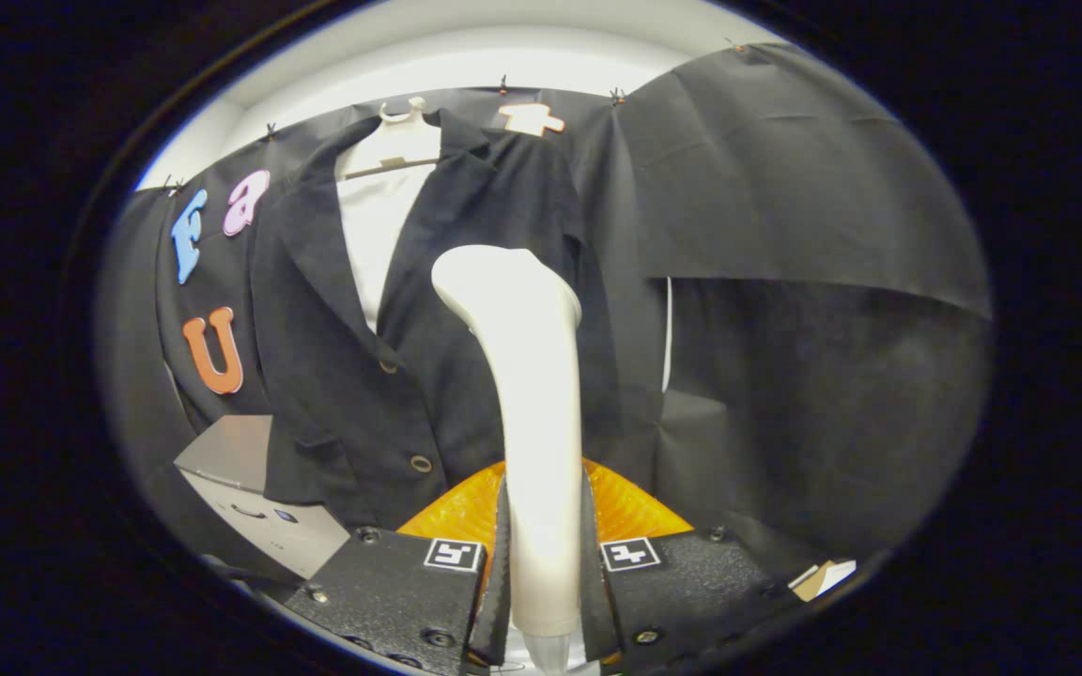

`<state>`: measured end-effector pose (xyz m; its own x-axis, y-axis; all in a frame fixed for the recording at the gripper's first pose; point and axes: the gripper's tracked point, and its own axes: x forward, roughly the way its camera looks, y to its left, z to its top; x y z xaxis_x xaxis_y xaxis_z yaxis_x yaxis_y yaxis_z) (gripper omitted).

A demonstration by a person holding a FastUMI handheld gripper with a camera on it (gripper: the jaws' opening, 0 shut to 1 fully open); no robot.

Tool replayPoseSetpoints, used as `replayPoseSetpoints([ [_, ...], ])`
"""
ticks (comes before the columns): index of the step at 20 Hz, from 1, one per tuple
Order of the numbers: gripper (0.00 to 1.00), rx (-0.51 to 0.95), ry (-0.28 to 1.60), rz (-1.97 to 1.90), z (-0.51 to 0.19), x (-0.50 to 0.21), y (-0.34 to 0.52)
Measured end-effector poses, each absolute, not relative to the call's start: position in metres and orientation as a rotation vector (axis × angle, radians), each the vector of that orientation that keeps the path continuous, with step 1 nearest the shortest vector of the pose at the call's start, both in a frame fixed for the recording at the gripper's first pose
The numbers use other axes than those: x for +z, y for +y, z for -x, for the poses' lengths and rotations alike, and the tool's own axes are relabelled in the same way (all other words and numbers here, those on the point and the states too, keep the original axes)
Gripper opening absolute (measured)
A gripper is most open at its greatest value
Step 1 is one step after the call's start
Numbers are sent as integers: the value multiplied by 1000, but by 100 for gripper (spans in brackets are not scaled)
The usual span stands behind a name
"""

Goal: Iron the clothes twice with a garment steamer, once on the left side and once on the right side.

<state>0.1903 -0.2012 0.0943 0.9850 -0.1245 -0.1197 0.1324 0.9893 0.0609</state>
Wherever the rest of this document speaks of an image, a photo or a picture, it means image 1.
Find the white hanger bust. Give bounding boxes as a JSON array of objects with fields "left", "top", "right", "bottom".
[{"left": 334, "top": 97, "right": 443, "bottom": 181}]

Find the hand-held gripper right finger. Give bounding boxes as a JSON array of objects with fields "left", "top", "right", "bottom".
[{"left": 581, "top": 458, "right": 800, "bottom": 676}]

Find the grey drawer cabinet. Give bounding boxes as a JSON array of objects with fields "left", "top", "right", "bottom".
[{"left": 173, "top": 415, "right": 351, "bottom": 580}]

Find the black jacket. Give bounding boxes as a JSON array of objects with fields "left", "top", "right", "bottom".
[{"left": 250, "top": 108, "right": 664, "bottom": 531}]

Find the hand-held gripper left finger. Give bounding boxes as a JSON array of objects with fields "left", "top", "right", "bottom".
[{"left": 286, "top": 460, "right": 512, "bottom": 676}]

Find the small cardboard box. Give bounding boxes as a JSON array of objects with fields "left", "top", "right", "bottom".
[{"left": 790, "top": 563, "right": 833, "bottom": 603}]

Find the white garment steamer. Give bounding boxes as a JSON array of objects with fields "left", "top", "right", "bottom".
[{"left": 431, "top": 246, "right": 584, "bottom": 675}]

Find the black backdrop cloth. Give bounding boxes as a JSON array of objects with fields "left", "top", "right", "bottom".
[{"left": 95, "top": 42, "right": 995, "bottom": 583}]

